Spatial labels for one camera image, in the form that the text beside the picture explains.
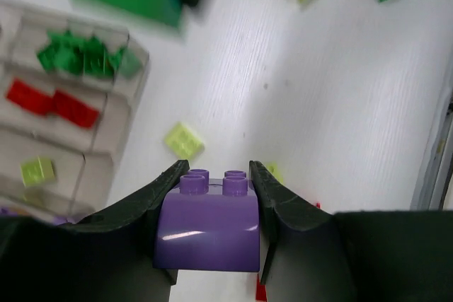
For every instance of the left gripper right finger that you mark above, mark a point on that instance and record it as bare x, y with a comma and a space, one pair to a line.
308, 254

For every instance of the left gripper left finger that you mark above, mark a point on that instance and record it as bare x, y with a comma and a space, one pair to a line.
107, 256

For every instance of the red tall lego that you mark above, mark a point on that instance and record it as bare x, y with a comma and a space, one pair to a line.
260, 295

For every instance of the purple curved lego block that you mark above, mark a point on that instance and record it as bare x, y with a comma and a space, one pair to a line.
209, 224

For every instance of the purple round lego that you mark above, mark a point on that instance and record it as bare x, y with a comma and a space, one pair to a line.
8, 211

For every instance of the red lego piece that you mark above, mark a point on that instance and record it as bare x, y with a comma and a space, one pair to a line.
30, 98

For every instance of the red round lego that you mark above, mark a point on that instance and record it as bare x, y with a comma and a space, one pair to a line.
74, 110

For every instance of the aluminium rail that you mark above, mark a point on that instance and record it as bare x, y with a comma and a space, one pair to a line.
436, 168

